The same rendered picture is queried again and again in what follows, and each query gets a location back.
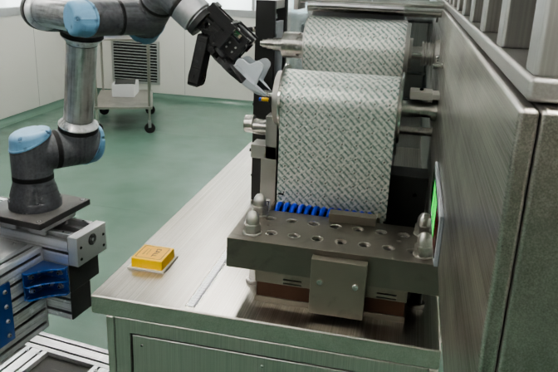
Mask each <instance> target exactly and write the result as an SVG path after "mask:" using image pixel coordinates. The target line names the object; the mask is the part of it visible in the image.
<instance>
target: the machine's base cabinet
mask: <svg viewBox="0 0 558 372"><path fill-rule="evenodd" d="M106 324H107V340H108V356H109V371H110V372H438V370H434V369H429V368H424V367H418V366H413V365H404V364H399V363H394V362H388V361H383V360H374V359H369V358H364V357H359V356H353V355H344V354H339V353H334V352H329V351H323V350H313V349H308V348H303V347H298V346H293V345H283V344H278V343H273V342H268V341H263V340H254V339H248V338H243V337H238V336H233V335H224V334H219V333H213V332H208V331H203V330H194V329H189V328H183V327H178V326H173V325H164V324H159V323H154V322H148V321H139V320H134V319H129V318H124V317H118V316H109V315H107V316H106Z"/></svg>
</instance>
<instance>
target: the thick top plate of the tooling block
mask: <svg viewBox="0 0 558 372"><path fill-rule="evenodd" d="M250 211H252V208H249V209H248V210H247V211H246V212H245V214H244V215H243V216H242V218H241V219H240V221H239V222H238V223H237V225H236V226H235V228H234V229H233V230H232V231H231V232H230V234H229V235H228V237H227V267H238V268H244V269H250V270H256V271H262V272H273V273H279V274H285V275H291V276H297V277H308V278H311V259H312V256H313V254H315V255H322V256H328V257H339V258H346V259H352V260H358V261H365V262H368V270H367V279H366V286H372V287H378V288H384V289H390V290H396V291H406V292H412V293H418V294H424V295H430V296H439V290H438V267H434V266H433V259H428V260H424V259H419V258H416V257H415V256H414V255H413V251H414V244H415V243H416V242H417V239H418V237H417V236H415V235H414V228H411V227H405V226H398V225H391V224H383V223H376V225H375V227H370V226H363V225H356V224H349V223H337V222H329V217H322V216H316V215H309V214H302V213H289V212H282V211H275V210H269V212H268V216H266V217H264V218H260V224H261V231H262V234H261V235H260V236H257V237H248V236H245V235H244V234H243V233H242V231H243V228H244V222H245V221H246V216H247V213H248V212H250Z"/></svg>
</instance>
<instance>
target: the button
mask: <svg viewBox="0 0 558 372"><path fill-rule="evenodd" d="M173 258H174V248H171V247H160V246H154V245H148V244H145V245H144V246H143V247H142V248H141V249H140V250H139V251H138V252H137V253H136V254H135V255H134V256H133V257H132V258H131V266H132V267H140V268H146V269H151V270H157V271H163V270H164V269H165V268H166V266H167V265H168V264H169V263H170V262H171V261H172V260H173Z"/></svg>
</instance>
